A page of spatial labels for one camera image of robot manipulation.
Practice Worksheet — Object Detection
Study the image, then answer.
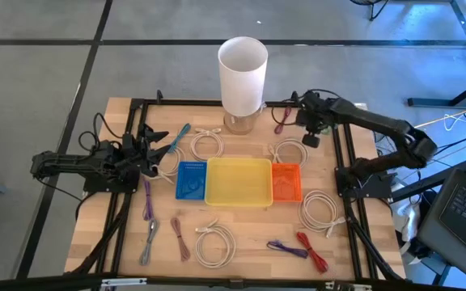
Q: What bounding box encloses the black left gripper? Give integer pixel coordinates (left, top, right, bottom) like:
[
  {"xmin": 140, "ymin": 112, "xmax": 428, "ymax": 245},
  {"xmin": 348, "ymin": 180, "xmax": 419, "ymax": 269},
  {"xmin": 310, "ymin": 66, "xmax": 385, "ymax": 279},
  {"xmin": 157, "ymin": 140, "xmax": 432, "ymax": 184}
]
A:
[{"xmin": 125, "ymin": 123, "xmax": 172, "ymax": 179}]

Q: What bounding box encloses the white cable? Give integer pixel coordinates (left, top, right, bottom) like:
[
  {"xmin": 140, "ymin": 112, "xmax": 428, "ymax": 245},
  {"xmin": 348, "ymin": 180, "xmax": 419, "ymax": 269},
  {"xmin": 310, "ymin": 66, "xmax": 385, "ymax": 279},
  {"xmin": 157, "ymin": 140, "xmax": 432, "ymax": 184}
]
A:
[
  {"xmin": 189, "ymin": 127, "xmax": 226, "ymax": 162},
  {"xmin": 194, "ymin": 217, "xmax": 237, "ymax": 270},
  {"xmin": 268, "ymin": 138, "xmax": 310, "ymax": 169},
  {"xmin": 143, "ymin": 145, "xmax": 188, "ymax": 183},
  {"xmin": 298, "ymin": 189, "xmax": 346, "ymax": 238}
]

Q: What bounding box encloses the maroon braided USB cable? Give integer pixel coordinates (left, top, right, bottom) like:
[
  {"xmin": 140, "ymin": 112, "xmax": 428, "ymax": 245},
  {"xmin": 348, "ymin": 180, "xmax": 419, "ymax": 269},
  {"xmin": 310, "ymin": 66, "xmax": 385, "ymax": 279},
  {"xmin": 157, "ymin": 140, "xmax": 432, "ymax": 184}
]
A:
[{"xmin": 273, "ymin": 105, "xmax": 293, "ymax": 135}]

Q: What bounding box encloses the purple braided USB cable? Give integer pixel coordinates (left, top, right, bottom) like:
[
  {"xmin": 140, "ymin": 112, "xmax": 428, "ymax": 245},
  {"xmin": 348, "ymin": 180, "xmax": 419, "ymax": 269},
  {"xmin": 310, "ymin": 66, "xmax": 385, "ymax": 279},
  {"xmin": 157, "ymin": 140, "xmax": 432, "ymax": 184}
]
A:
[{"xmin": 142, "ymin": 179, "xmax": 155, "ymax": 221}]

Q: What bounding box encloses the brown braided USB cable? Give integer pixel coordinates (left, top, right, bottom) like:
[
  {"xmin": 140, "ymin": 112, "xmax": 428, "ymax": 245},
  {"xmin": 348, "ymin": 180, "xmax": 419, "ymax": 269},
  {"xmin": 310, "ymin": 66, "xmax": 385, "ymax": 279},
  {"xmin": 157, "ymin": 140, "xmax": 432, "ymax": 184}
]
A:
[{"xmin": 170, "ymin": 217, "xmax": 192, "ymax": 263}]

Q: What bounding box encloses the dark blue-purple USB cable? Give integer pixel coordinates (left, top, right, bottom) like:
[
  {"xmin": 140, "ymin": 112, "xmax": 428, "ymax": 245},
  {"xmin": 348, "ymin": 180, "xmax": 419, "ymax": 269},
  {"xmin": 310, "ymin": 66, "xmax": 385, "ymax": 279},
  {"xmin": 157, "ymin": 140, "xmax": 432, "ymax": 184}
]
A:
[{"xmin": 266, "ymin": 239, "xmax": 310, "ymax": 259}]

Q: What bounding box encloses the red braided USB cable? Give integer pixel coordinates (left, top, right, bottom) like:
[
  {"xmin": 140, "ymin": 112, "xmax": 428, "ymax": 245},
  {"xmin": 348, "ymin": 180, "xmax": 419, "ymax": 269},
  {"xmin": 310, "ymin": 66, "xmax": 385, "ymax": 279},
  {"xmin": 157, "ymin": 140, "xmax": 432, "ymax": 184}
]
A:
[{"xmin": 296, "ymin": 231, "xmax": 329, "ymax": 275}]

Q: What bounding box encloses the blue plastic basket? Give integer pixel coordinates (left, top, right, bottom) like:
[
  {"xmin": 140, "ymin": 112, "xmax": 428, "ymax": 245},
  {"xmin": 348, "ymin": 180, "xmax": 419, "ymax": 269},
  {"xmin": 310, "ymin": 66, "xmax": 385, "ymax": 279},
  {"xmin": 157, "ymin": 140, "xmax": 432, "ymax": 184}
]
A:
[{"xmin": 175, "ymin": 161, "xmax": 208, "ymax": 201}]

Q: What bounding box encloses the orange plastic basket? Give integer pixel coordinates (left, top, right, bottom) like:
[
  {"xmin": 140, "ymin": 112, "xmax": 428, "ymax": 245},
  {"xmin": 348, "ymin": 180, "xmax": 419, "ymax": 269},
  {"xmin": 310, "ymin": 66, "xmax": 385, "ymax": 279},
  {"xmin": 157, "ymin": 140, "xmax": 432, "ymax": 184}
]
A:
[{"xmin": 271, "ymin": 162, "xmax": 303, "ymax": 203}]

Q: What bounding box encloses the white shade table lamp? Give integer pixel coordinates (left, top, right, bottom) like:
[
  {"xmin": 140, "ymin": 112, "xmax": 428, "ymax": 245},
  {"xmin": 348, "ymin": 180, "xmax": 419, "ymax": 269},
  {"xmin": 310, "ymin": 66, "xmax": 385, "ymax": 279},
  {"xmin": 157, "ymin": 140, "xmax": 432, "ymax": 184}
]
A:
[{"xmin": 217, "ymin": 36, "xmax": 269, "ymax": 136}]

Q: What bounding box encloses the yellow plastic tray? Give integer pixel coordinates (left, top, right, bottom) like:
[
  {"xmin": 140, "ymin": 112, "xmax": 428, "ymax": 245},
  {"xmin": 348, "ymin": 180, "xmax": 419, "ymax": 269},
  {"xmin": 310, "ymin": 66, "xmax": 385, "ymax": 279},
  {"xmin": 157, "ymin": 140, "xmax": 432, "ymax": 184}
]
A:
[{"xmin": 204, "ymin": 157, "xmax": 274, "ymax": 208}]

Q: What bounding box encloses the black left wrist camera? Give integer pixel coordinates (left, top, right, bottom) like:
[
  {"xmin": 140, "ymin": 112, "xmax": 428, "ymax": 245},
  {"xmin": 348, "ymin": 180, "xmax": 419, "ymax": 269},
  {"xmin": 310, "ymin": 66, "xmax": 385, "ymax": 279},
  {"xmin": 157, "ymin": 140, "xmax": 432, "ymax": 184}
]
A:
[{"xmin": 121, "ymin": 132, "xmax": 137, "ymax": 153}]

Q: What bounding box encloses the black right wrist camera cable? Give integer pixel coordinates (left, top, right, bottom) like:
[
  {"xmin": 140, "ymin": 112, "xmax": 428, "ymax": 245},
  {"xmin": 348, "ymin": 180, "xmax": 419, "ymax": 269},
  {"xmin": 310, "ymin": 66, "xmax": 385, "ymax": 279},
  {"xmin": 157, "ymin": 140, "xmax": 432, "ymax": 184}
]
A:
[{"xmin": 271, "ymin": 88, "xmax": 341, "ymax": 127}]

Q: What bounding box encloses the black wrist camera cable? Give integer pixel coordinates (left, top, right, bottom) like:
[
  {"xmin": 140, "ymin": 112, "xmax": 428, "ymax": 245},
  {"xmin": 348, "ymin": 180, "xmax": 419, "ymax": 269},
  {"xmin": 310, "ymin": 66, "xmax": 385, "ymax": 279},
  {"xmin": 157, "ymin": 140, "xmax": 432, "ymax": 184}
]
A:
[
  {"xmin": 78, "ymin": 112, "xmax": 123, "ymax": 153},
  {"xmin": 271, "ymin": 88, "xmax": 341, "ymax": 127}
]

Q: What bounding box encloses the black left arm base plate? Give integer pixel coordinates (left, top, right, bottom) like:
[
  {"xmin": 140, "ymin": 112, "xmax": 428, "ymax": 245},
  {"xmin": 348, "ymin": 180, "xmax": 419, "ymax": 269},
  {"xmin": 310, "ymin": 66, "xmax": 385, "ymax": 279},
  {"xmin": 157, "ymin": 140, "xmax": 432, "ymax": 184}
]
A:
[{"xmin": 82, "ymin": 163, "xmax": 142, "ymax": 194}]

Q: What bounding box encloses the black left wrist camera cable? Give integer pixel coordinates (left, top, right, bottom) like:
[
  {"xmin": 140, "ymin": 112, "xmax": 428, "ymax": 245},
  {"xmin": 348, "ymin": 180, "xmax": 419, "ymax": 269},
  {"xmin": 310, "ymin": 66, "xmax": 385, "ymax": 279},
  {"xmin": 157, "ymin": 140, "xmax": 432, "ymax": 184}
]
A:
[{"xmin": 78, "ymin": 112, "xmax": 123, "ymax": 153}]

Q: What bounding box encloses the black aluminium table frame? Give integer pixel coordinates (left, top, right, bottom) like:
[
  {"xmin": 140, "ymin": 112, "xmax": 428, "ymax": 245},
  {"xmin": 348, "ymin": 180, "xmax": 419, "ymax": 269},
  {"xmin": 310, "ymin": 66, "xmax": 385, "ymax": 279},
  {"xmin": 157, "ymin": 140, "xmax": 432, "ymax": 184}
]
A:
[{"xmin": 65, "ymin": 89, "xmax": 407, "ymax": 284}]

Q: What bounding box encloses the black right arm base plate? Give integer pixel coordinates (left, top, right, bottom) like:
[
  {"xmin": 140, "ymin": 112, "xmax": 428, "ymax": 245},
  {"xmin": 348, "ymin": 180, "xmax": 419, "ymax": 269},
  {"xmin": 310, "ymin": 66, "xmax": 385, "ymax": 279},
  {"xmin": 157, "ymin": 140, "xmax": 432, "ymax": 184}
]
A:
[{"xmin": 334, "ymin": 167, "xmax": 396, "ymax": 199}]

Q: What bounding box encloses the black desk frame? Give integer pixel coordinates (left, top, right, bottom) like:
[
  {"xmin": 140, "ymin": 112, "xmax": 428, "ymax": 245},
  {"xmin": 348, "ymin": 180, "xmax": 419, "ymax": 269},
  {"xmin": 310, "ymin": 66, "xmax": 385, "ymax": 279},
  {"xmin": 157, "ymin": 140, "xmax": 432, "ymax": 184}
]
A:
[{"xmin": 406, "ymin": 0, "xmax": 466, "ymax": 108}]

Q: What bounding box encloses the yellow hanging power cord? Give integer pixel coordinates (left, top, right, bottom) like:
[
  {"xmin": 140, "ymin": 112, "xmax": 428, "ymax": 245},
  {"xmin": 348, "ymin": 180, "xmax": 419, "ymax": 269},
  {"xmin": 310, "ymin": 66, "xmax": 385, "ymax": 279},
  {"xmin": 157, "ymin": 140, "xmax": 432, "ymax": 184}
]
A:
[{"xmin": 413, "ymin": 99, "xmax": 466, "ymax": 130}]

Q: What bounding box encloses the black camera rig bar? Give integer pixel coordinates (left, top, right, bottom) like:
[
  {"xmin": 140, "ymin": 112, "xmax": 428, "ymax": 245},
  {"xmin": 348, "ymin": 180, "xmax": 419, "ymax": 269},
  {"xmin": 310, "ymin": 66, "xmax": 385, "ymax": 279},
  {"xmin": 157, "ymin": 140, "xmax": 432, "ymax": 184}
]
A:
[{"xmin": 0, "ymin": 272, "xmax": 466, "ymax": 291}]

